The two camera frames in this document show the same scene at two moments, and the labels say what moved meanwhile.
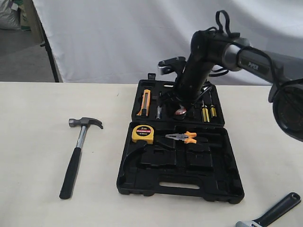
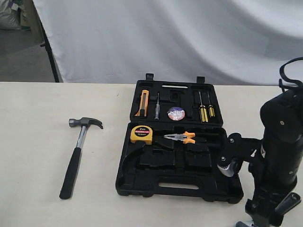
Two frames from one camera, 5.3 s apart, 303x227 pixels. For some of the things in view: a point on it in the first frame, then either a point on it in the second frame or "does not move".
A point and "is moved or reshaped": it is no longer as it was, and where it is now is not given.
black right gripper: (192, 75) to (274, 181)
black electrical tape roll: (181, 112) is moved or reshaped
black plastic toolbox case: (184, 151) does not move
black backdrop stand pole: (47, 44) does not move
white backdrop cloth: (121, 41) does not move
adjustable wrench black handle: (268, 216) does not move
